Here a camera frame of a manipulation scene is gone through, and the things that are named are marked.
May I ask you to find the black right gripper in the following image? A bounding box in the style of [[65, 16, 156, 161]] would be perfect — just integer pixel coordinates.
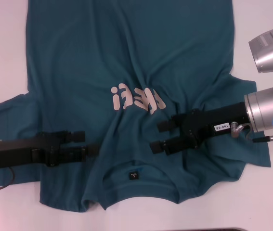
[[150, 102, 249, 156]]

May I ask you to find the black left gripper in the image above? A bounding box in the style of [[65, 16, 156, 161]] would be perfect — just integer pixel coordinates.
[[0, 130, 101, 170]]

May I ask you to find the teal blue printed t-shirt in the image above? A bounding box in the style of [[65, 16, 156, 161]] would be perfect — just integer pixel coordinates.
[[0, 0, 272, 207]]

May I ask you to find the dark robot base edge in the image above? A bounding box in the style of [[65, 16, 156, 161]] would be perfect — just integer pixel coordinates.
[[145, 228, 247, 231]]

